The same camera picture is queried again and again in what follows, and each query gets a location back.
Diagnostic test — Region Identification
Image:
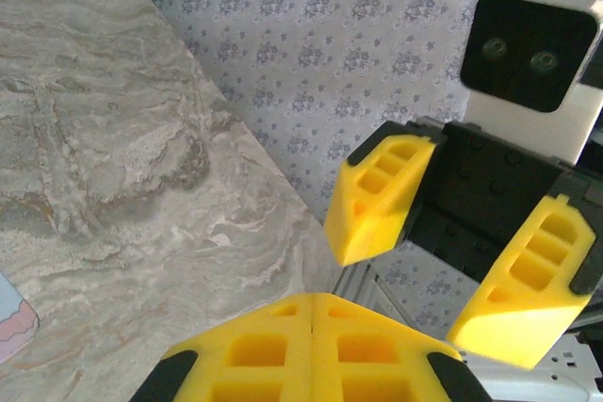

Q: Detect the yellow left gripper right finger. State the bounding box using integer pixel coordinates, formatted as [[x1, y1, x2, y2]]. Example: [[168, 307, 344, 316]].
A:
[[310, 292, 492, 402]]

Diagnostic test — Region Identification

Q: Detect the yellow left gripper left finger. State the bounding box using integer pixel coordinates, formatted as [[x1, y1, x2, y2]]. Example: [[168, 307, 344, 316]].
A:
[[129, 292, 313, 402]]

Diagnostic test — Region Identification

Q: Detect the white power strip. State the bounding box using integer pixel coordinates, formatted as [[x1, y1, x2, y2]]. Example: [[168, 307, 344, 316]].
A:
[[484, 335, 603, 402]]

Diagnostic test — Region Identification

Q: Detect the long aluminium base rail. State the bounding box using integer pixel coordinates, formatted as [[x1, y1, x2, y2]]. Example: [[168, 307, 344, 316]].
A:
[[332, 258, 401, 328]]

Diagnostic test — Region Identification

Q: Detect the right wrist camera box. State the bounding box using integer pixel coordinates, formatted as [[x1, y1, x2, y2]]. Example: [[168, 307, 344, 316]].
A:
[[459, 0, 603, 168]]

